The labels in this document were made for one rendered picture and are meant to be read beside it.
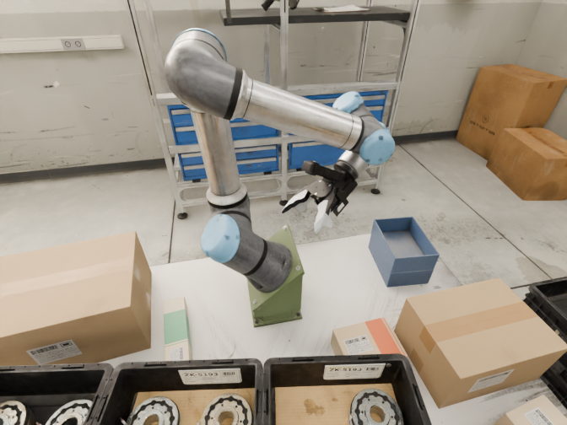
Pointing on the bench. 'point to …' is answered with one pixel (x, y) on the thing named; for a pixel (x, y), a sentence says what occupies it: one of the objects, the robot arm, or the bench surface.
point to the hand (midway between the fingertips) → (294, 221)
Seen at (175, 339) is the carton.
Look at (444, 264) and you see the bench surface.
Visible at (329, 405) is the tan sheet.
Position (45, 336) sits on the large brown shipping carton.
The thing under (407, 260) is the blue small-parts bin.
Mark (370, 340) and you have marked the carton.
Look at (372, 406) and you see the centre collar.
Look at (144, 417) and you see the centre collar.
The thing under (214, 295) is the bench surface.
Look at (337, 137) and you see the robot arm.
